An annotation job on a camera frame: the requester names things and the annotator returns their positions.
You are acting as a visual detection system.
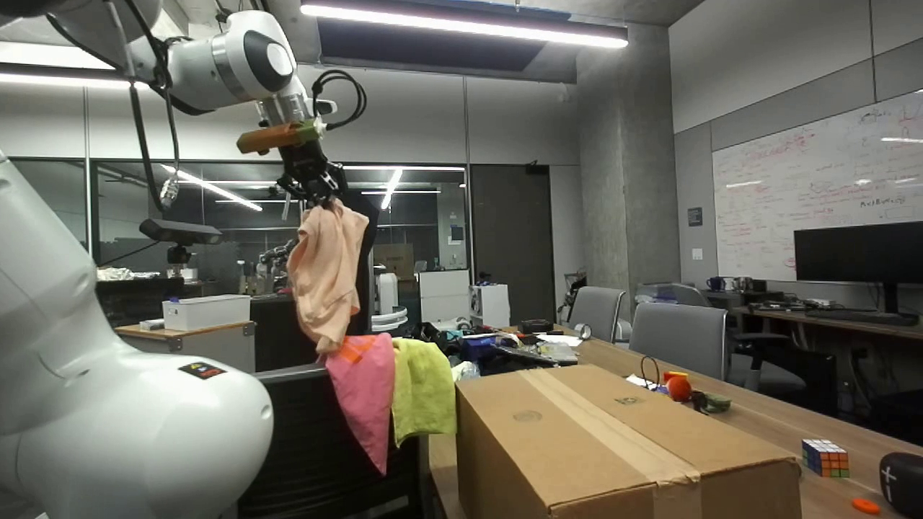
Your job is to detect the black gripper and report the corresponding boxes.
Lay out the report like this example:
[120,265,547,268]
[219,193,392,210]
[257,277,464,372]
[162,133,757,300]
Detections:
[277,138,349,210]

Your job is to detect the beige cloth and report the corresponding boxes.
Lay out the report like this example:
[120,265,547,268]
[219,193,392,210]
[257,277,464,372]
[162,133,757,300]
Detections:
[287,200,372,363]

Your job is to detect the pink cloth with orange print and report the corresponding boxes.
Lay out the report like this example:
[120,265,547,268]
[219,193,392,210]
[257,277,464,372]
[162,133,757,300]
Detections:
[324,331,398,479]

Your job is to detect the yellow-green cloth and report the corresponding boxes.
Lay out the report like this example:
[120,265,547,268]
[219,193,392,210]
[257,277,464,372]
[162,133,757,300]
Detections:
[388,339,459,451]

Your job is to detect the white storage box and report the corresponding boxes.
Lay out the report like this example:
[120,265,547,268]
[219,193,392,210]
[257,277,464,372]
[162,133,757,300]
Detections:
[160,293,254,334]

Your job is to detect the large cardboard box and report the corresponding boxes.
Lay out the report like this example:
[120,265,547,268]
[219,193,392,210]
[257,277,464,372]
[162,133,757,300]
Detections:
[453,360,806,519]

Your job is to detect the black upright panel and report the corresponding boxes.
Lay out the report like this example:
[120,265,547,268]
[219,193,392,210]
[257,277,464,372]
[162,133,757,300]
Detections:
[356,213,382,334]

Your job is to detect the white cabinet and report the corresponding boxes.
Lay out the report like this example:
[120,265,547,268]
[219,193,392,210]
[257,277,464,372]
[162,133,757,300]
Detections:
[476,282,515,330]
[415,268,473,330]

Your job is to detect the small wooden side desk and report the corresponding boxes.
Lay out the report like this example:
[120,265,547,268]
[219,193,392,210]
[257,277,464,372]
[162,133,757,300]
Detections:
[117,320,261,376]

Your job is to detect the dark door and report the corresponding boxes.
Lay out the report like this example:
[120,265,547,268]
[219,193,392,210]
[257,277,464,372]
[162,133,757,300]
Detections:
[469,161,558,330]

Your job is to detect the long ceiling light strip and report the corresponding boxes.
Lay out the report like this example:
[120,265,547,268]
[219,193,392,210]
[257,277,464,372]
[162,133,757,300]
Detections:
[0,71,147,96]
[297,0,632,52]

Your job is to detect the black cloth heap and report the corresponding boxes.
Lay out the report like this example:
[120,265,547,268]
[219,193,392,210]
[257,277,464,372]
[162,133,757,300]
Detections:
[427,323,532,378]

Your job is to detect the white papers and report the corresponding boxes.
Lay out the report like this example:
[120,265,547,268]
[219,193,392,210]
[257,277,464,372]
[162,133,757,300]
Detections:
[528,330,587,366]

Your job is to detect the small orange ball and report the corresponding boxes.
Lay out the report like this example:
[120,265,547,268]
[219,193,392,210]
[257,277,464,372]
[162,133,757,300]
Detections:
[662,370,697,404]

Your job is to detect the small dark green object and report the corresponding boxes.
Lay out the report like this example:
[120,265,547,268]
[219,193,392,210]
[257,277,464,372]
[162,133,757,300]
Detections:
[691,391,733,418]

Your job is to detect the black computer monitor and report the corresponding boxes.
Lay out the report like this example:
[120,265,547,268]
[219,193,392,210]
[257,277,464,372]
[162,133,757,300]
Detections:
[790,220,923,311]

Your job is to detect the long wooden desk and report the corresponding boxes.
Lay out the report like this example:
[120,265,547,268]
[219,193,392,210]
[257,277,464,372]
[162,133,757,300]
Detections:
[747,303,923,347]

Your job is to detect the Rubik's cube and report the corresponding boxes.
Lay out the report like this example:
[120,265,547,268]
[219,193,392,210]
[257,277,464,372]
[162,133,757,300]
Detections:
[799,437,855,483]

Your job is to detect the small black speaker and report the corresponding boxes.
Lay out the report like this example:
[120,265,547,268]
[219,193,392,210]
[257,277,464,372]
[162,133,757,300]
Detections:
[877,451,923,519]

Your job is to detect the orange-yellow wrist camera mount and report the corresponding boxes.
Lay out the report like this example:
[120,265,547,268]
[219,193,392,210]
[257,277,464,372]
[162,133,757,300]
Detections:
[237,115,329,156]

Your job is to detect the black looped wrist cable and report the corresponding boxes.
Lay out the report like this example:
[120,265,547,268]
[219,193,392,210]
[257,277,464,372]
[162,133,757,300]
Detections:
[313,68,371,133]

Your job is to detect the black camera on stand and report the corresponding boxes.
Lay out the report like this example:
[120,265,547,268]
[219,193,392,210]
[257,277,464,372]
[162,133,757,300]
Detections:
[136,216,222,268]

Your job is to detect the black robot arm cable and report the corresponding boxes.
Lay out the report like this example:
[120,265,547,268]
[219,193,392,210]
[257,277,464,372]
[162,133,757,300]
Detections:
[105,0,186,210]

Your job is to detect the wall whiteboard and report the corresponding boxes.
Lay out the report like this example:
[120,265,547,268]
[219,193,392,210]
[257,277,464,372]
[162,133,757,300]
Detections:
[710,88,923,282]

